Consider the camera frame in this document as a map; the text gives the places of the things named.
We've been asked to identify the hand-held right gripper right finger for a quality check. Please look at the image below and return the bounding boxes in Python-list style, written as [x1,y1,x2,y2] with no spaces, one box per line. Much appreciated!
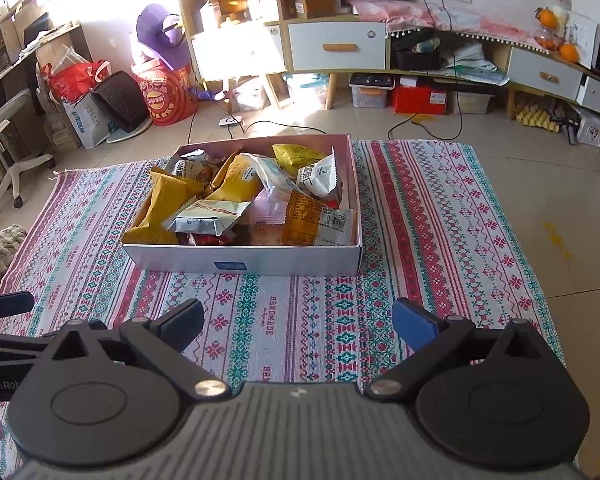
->
[364,298,551,402]

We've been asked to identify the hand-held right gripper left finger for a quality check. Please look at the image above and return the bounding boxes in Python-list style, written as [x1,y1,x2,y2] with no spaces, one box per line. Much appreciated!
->
[50,298,232,402]

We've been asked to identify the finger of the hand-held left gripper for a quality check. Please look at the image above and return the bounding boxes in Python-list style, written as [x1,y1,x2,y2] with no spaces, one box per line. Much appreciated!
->
[0,331,56,361]
[0,291,35,320]

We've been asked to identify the red white candy packet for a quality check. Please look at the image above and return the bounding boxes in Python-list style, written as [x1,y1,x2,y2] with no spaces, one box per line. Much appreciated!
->
[177,231,226,247]

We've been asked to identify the silver red label packet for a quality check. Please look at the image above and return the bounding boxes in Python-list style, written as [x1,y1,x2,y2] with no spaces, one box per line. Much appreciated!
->
[162,199,252,236]

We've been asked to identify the pink cardboard box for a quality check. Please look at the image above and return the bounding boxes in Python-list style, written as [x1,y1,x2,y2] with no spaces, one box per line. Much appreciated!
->
[121,133,363,277]

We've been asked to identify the plain yellow snack packet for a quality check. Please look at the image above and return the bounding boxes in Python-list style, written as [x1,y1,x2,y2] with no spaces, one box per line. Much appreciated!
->
[122,167,206,246]

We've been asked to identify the pink snack packet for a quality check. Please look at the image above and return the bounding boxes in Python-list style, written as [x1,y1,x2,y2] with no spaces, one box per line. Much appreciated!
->
[250,187,288,226]

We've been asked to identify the orange white snack packet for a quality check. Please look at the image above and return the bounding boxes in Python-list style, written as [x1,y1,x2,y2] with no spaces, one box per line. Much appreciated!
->
[284,191,357,247]

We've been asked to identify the yellow snack packet white label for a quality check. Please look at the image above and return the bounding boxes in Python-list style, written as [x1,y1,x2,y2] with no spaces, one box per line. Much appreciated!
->
[205,152,263,203]

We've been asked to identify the clear bread packet blue label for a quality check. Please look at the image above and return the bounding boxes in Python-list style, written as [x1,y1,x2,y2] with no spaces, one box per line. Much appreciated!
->
[240,152,306,201]

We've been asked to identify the small yellow snack packet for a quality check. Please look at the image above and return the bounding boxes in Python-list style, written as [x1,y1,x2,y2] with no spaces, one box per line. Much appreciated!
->
[272,144,333,171]

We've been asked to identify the patterned woven rug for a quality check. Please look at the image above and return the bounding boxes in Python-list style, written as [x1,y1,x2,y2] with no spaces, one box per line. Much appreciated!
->
[0,140,566,480]

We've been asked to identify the white office chair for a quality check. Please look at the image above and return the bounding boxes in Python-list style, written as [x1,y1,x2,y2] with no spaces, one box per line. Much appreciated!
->
[0,87,56,220]

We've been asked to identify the white shopping bag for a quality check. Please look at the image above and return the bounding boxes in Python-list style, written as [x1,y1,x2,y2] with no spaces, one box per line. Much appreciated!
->
[62,92,113,150]

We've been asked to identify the red box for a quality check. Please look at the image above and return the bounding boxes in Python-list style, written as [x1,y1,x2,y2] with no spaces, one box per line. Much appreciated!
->
[392,85,448,116]

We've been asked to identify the red round printed bag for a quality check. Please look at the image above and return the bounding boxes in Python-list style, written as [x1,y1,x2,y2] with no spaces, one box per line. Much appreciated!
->
[135,57,199,127]

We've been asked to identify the black ribbed panel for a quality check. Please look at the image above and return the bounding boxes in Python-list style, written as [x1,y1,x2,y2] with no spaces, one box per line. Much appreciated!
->
[91,71,151,132]

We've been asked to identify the clear storage bin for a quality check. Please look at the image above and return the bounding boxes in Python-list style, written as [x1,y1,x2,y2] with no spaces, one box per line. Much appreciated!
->
[350,72,396,109]

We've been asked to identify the yellow egg tray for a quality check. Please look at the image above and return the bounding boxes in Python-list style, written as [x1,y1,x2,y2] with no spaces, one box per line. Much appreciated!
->
[515,95,561,131]

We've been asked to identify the stack of white papers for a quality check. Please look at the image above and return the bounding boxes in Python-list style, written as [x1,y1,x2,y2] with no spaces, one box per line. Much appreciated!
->
[440,42,511,86]

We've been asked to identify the black bin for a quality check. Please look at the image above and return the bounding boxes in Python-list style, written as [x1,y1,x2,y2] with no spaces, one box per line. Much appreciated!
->
[392,35,441,71]

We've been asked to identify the cluttered wooden desk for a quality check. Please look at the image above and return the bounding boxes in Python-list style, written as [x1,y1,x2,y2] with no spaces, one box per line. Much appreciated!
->
[0,0,86,111]

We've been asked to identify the low white cabinet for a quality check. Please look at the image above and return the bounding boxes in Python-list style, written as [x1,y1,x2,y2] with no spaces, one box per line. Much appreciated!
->
[500,35,600,121]

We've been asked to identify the purple hat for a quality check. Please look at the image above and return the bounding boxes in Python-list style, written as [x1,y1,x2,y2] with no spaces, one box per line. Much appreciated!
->
[136,3,191,71]

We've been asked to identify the pink cloth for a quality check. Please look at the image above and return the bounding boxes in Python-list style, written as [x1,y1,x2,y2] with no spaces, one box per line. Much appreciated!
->
[350,0,536,41]

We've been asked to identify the small cardboard box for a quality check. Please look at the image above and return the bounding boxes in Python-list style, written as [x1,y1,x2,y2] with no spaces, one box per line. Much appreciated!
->
[295,0,338,16]

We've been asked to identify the white drawer orange handle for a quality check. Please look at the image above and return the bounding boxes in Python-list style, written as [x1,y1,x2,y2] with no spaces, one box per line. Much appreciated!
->
[287,21,387,72]

